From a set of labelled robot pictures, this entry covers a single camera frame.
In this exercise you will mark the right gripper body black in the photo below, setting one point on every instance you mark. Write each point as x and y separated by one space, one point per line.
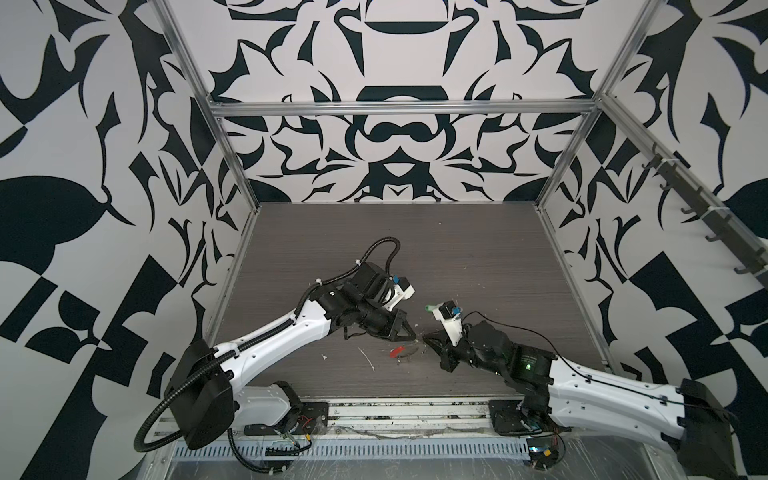
465 353

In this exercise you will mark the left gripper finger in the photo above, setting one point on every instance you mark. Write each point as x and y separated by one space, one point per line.
404 329
392 337

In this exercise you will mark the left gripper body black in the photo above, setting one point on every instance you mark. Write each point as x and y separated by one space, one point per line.
379 321

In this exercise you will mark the metal keyring with red grip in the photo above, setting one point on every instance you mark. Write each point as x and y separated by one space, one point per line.
405 353

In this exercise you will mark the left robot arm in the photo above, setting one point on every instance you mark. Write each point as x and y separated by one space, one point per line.
205 394

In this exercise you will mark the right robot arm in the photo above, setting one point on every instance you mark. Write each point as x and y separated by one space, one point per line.
686 419

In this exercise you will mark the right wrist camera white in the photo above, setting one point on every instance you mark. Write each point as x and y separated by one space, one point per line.
449 315

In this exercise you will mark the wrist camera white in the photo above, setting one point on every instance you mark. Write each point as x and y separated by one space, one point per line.
449 315
401 290

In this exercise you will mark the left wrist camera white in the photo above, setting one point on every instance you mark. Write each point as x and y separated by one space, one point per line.
401 290

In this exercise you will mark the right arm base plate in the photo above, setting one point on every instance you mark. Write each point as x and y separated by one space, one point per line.
509 418

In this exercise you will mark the white slotted cable duct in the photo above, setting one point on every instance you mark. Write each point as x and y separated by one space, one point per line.
514 449

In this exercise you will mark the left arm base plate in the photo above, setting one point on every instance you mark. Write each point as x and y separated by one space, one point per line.
300 419

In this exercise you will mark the black wall hook rail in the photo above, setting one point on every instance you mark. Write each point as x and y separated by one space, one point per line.
700 203

